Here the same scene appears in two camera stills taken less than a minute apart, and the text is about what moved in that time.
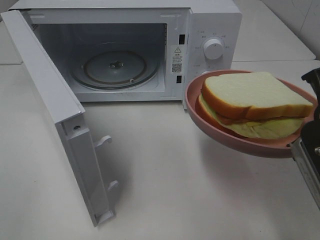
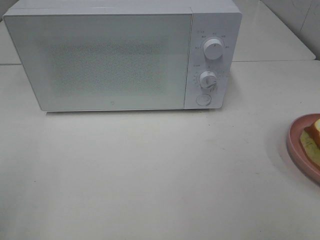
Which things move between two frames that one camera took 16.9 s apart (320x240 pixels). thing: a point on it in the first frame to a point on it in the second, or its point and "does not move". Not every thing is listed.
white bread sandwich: x=257 y=105 to x=310 y=138
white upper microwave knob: x=213 y=49 does not move
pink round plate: x=274 y=147 to x=300 y=158
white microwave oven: x=139 y=50 does not move
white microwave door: x=53 y=100 to x=104 y=62
